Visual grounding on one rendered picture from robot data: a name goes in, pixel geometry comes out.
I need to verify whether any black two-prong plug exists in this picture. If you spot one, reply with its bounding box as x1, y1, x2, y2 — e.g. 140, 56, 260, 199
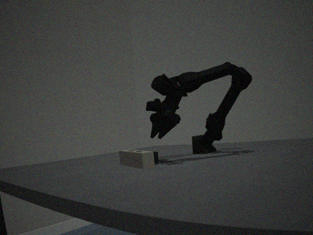
154, 152, 159, 163

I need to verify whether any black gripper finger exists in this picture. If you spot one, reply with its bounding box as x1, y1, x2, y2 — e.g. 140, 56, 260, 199
158, 117, 176, 139
150, 119, 162, 139

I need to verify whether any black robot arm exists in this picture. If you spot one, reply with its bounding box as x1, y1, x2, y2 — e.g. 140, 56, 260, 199
146, 62, 252, 150

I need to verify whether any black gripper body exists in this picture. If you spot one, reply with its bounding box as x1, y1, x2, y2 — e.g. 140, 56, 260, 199
150, 98, 181, 124

